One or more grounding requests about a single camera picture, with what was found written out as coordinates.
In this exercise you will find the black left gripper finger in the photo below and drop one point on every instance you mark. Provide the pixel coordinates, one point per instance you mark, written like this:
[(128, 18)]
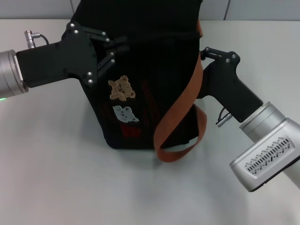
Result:
[(106, 62), (100, 35)]

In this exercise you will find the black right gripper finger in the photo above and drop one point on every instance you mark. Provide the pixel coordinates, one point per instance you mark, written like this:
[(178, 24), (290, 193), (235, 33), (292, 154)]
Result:
[(213, 53)]

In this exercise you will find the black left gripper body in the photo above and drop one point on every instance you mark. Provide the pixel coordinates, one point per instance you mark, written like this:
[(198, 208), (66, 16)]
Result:
[(58, 61)]

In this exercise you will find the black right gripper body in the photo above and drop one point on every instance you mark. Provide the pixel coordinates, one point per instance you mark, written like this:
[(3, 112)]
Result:
[(225, 82)]

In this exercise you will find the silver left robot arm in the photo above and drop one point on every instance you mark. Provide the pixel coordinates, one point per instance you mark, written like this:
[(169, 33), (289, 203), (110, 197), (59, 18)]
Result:
[(9, 72)]

